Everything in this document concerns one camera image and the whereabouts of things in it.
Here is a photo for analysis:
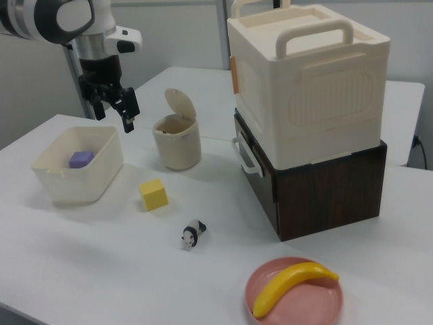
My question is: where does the black wall power cable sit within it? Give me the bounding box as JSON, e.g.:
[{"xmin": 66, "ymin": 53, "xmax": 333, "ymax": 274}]
[{"xmin": 413, "ymin": 134, "xmax": 428, "ymax": 169}]

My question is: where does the small panda figurine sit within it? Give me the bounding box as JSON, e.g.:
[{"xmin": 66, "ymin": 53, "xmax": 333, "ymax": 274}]
[{"xmin": 182, "ymin": 219, "xmax": 207, "ymax": 251}]

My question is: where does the beige small trash can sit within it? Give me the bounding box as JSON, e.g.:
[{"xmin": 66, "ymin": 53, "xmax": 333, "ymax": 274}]
[{"xmin": 152, "ymin": 114, "xmax": 202, "ymax": 171}]

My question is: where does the yellow foam cube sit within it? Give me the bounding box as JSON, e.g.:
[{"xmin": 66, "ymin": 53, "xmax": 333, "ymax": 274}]
[{"xmin": 139, "ymin": 178, "xmax": 169, "ymax": 212}]

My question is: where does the beige trash can lid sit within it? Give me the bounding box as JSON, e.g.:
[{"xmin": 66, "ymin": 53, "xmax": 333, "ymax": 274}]
[{"xmin": 164, "ymin": 88, "xmax": 197, "ymax": 120}]

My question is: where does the white drawer handle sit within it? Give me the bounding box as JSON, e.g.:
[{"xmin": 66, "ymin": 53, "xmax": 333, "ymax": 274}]
[{"xmin": 231, "ymin": 137, "xmax": 265, "ymax": 177}]

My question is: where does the pink round plate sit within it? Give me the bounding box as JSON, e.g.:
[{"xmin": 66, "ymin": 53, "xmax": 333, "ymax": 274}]
[{"xmin": 245, "ymin": 256, "xmax": 345, "ymax": 325}]

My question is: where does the yellow toy banana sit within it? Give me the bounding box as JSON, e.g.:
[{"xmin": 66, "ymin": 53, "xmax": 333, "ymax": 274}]
[{"xmin": 252, "ymin": 261, "xmax": 340, "ymax": 318}]

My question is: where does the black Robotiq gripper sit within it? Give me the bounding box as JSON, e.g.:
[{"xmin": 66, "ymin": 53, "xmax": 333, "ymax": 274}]
[{"xmin": 78, "ymin": 56, "xmax": 141, "ymax": 134}]

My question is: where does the dark brown wooden cabinet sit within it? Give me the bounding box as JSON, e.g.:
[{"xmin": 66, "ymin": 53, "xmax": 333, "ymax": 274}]
[{"xmin": 233, "ymin": 108, "xmax": 388, "ymax": 242}]

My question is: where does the aluminium frame post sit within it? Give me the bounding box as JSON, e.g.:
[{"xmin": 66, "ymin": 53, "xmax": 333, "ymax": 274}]
[{"xmin": 64, "ymin": 43, "xmax": 96, "ymax": 119}]

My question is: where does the white translucent plastic bin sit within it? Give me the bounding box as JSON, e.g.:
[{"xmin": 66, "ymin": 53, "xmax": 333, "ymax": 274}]
[{"xmin": 31, "ymin": 126, "xmax": 124, "ymax": 207}]

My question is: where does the purple foam cube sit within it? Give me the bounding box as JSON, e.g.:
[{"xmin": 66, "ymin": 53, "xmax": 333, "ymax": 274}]
[{"xmin": 68, "ymin": 150, "xmax": 95, "ymax": 169}]

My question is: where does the orange box latch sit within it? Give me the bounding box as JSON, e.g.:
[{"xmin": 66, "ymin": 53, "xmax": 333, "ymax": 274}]
[{"xmin": 231, "ymin": 56, "xmax": 240, "ymax": 95}]

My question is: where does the cream plastic storage box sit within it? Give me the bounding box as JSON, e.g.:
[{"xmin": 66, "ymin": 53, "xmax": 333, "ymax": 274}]
[{"xmin": 226, "ymin": 0, "xmax": 392, "ymax": 170}]

